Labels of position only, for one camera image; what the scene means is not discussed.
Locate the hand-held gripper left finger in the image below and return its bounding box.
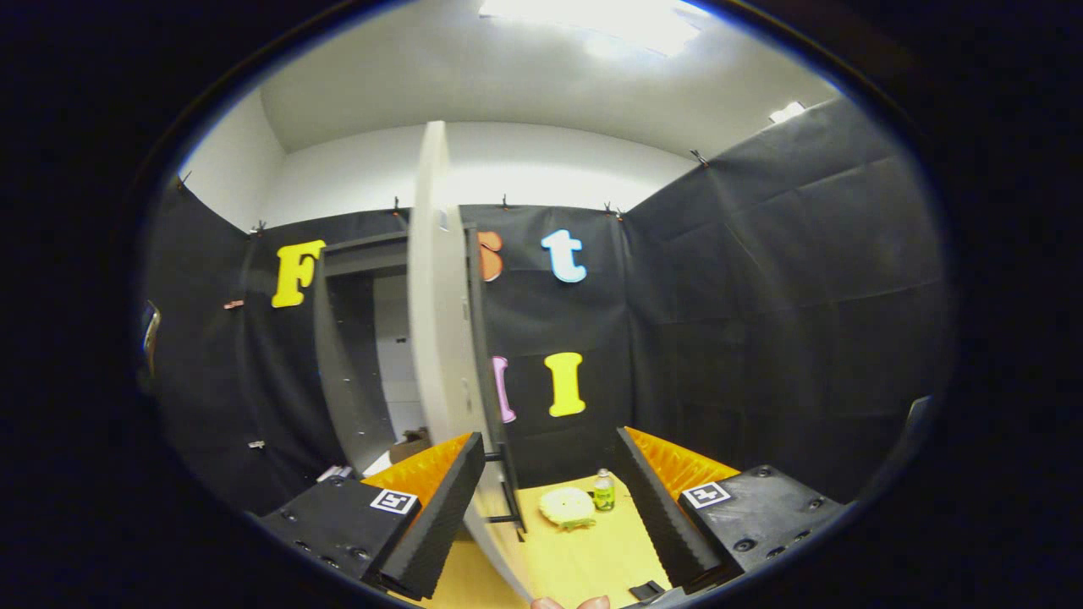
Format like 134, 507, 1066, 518
258, 431, 487, 601

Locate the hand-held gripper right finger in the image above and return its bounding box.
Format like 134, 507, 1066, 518
614, 425, 847, 593

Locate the brown fluffy shoe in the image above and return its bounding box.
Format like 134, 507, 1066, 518
389, 427, 432, 464

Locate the grey shoe cabinet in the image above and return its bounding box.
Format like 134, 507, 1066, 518
313, 233, 428, 479

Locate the beige shoe cabinet door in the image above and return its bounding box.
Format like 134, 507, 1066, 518
408, 121, 542, 603

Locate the pale yellow round object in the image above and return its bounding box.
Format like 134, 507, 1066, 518
539, 486, 598, 532

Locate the black backdrop cloth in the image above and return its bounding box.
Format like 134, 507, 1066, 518
140, 97, 957, 517

